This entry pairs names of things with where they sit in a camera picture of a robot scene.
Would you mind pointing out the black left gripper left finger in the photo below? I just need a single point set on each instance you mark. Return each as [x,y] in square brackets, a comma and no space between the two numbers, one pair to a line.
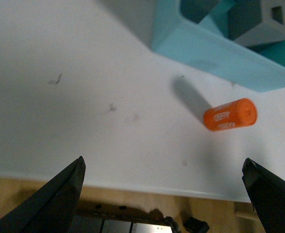
[52,207]

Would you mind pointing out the gray cube with square hole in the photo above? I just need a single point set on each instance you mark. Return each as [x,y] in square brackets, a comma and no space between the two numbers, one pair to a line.
[253,23]

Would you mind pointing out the gray cube with round hole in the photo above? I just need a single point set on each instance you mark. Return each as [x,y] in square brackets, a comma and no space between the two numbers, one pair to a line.
[197,10]

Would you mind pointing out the light blue plastic box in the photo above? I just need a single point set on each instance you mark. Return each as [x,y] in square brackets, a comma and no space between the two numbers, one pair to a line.
[206,46]

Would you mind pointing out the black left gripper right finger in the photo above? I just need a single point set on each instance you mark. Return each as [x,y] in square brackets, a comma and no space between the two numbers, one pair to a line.
[267,194]

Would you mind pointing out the orange cylinder with white text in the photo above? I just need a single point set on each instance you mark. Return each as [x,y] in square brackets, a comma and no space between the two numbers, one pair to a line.
[237,114]

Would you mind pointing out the small black block on floor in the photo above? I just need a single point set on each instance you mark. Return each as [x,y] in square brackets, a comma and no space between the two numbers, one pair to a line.
[193,225]

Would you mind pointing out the metal floor plate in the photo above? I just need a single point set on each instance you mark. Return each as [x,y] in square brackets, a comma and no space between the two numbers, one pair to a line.
[84,224]

